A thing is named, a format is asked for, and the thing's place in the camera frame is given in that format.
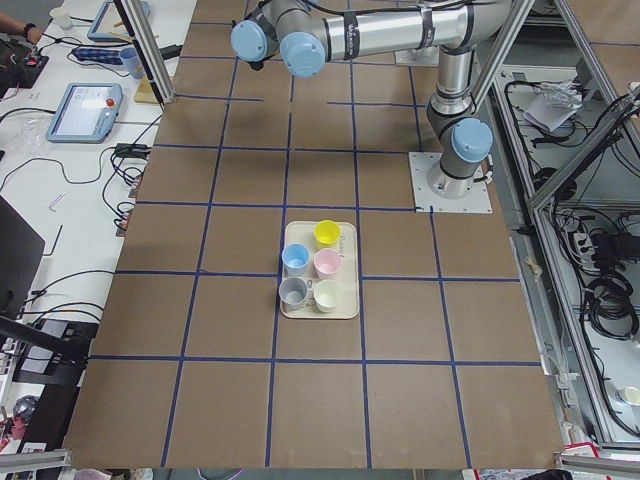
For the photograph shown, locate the wooden board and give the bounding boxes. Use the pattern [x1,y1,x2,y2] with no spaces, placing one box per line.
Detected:
[134,76,163,105]

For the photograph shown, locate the teach pendant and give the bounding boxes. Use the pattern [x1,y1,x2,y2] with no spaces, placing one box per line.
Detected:
[87,1,127,42]
[46,83,123,144]

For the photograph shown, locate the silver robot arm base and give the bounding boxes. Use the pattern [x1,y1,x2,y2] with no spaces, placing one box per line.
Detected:
[394,46,439,67]

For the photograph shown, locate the aluminium frame post left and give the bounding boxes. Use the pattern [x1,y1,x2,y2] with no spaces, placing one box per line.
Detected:
[114,0,176,106]

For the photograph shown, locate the beige plastic tray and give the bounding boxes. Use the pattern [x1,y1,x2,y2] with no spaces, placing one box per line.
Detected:
[280,221,360,320]

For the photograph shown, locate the person hand with watch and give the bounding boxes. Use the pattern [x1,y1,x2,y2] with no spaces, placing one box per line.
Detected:
[23,23,43,45]

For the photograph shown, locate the light blue cup middle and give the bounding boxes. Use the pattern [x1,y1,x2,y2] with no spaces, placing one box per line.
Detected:
[281,243,310,277]

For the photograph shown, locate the cream cup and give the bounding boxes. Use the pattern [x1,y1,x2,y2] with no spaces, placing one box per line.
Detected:
[313,280,342,313]

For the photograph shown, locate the black power adapter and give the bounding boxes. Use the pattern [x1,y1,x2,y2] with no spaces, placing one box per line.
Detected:
[114,143,151,159]

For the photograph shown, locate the pink cup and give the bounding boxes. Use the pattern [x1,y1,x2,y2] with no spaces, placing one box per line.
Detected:
[313,248,342,280]

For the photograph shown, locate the white paper cup desk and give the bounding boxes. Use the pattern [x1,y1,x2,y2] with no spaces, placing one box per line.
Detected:
[50,6,73,30]

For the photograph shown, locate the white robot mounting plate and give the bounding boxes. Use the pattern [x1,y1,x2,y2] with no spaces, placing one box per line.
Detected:
[409,152,492,214]

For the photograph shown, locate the grey cup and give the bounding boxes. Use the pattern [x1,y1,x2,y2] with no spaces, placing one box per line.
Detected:
[278,277,308,307]

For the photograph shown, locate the near teach pendant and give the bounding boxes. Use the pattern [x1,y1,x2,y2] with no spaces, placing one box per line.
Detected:
[46,83,123,144]

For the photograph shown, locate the paper cup lower right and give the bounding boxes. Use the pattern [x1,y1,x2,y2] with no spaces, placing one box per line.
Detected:
[616,386,640,406]

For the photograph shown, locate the black monitor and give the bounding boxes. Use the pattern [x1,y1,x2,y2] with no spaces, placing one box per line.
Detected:
[0,197,45,319]

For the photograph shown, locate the far teach pendant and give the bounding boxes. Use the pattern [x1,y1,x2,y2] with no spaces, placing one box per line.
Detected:
[87,1,127,42]

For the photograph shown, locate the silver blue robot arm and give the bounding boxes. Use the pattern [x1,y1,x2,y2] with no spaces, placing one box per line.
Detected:
[231,1,512,183]

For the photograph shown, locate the blue pencil case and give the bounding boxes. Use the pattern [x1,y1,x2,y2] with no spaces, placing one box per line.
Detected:
[71,47,122,65]

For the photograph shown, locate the yellow cup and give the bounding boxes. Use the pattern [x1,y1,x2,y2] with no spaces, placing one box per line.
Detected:
[313,220,341,250]

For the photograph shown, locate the blue mug on desk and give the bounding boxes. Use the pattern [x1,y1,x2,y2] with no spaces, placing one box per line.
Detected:
[119,47,145,80]

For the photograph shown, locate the white power strip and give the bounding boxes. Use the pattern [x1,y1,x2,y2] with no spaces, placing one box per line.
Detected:
[572,232,595,261]

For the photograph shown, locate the crumpled white paper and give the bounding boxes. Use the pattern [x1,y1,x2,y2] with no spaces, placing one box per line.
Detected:
[523,80,582,133]

